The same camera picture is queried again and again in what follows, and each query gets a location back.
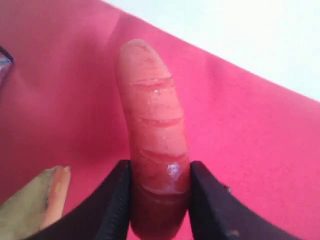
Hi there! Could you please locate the red sausage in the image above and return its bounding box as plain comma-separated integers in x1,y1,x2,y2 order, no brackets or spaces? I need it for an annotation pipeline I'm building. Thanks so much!
117,39,191,240

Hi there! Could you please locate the yellow cheese wedge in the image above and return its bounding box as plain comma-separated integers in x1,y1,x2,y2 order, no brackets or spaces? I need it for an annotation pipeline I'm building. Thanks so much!
0,165,71,240

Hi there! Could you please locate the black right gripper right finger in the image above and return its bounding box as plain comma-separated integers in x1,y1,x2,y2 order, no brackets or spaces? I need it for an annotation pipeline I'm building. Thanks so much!
188,161,296,240

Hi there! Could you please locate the blue white milk carton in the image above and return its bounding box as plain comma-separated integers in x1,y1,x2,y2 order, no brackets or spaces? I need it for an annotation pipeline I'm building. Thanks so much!
0,46,15,86

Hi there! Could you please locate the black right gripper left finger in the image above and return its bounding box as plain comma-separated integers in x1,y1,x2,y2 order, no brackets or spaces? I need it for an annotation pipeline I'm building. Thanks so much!
28,160,131,240

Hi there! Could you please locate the red scalloped cloth mat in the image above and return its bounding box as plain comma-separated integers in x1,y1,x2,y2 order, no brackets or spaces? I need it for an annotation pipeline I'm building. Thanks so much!
0,0,320,240

